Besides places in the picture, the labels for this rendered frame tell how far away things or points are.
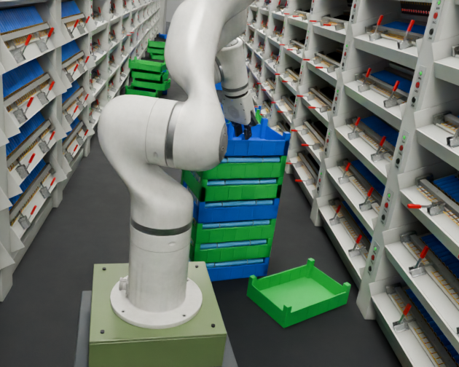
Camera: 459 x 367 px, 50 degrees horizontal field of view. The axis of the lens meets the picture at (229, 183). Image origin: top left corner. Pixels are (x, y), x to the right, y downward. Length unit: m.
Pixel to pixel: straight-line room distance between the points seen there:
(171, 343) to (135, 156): 0.36
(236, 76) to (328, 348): 0.87
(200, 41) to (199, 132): 0.20
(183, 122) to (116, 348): 0.44
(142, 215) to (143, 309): 0.20
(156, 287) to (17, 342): 0.66
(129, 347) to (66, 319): 0.65
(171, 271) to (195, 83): 0.36
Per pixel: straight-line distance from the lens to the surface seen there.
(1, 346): 1.55
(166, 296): 0.99
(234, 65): 1.45
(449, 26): 1.50
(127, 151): 0.87
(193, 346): 1.00
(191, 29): 0.95
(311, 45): 2.82
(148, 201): 0.89
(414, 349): 1.54
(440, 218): 1.41
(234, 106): 1.53
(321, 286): 1.89
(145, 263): 0.95
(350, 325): 1.73
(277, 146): 1.66
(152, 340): 0.98
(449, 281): 1.45
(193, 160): 0.84
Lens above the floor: 0.98
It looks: 21 degrees down
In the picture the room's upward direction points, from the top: 7 degrees clockwise
